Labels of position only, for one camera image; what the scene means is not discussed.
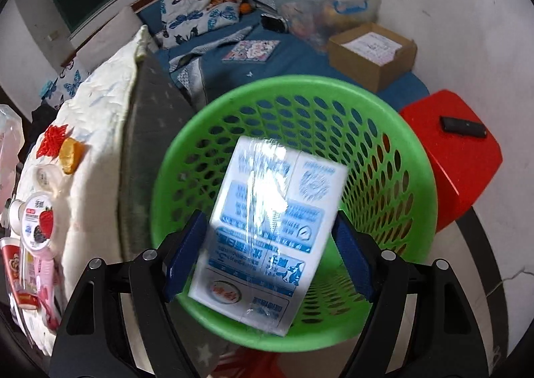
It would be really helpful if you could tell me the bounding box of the colourful picture book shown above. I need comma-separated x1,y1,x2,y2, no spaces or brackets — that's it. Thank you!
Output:
222,40,280,63

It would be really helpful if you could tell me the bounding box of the green plastic mesh basket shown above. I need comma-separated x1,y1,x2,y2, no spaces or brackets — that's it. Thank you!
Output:
150,75,437,353

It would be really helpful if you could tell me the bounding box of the red foam fruit net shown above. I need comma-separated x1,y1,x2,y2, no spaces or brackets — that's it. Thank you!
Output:
36,124,68,158

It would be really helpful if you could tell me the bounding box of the butterfly print pillow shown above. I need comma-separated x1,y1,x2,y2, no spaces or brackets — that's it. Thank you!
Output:
159,0,243,49
40,56,89,110

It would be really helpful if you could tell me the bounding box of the strawberry yogurt cup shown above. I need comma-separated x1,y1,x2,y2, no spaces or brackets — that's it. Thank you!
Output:
21,192,55,255

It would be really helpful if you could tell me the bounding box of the white quilted table cover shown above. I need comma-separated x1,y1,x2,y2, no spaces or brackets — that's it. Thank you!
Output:
10,26,150,356

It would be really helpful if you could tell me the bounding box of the black small device on bed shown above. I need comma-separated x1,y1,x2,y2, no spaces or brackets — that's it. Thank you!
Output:
261,13,289,34

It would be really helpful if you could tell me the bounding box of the black remote control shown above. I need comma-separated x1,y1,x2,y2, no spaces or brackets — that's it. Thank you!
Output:
440,116,487,138

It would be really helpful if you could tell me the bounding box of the bitten orange bread slice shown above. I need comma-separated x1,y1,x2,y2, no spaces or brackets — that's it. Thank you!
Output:
59,138,85,175

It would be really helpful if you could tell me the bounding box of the clear plastic storage bin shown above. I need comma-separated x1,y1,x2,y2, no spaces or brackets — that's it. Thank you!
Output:
273,0,382,53

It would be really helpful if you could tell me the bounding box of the brown cardboard box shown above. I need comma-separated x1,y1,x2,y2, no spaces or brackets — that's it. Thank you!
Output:
327,23,417,93

